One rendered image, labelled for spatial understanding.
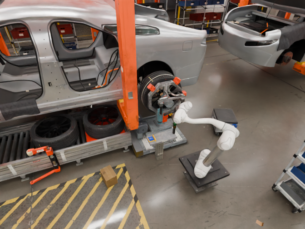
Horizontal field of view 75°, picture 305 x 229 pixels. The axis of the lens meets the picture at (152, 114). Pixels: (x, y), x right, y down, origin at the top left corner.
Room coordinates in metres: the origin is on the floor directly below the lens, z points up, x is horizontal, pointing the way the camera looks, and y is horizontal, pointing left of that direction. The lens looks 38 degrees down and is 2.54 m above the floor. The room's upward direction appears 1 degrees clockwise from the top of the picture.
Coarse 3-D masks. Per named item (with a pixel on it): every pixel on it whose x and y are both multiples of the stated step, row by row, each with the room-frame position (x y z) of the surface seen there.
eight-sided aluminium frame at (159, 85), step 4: (160, 84) 2.50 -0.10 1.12; (164, 84) 2.51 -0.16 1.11; (168, 84) 2.54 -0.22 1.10; (172, 84) 2.56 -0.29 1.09; (156, 88) 2.47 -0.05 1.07; (180, 88) 2.62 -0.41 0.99; (152, 92) 2.45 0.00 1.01; (148, 96) 2.45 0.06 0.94; (148, 100) 2.47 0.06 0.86; (176, 100) 2.65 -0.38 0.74; (148, 104) 2.47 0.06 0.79; (176, 104) 2.60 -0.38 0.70; (152, 108) 2.45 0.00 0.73; (168, 108) 2.60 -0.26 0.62; (172, 108) 2.58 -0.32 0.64; (156, 112) 2.47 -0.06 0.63; (164, 112) 2.53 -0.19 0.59
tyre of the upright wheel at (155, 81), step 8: (160, 72) 2.75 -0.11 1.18; (168, 72) 2.83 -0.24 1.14; (144, 80) 2.68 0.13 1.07; (152, 80) 2.58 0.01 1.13; (160, 80) 2.58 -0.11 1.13; (168, 80) 2.63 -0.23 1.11; (144, 88) 2.56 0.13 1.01; (144, 96) 2.49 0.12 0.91; (144, 104) 2.49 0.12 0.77; (152, 112) 2.54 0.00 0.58
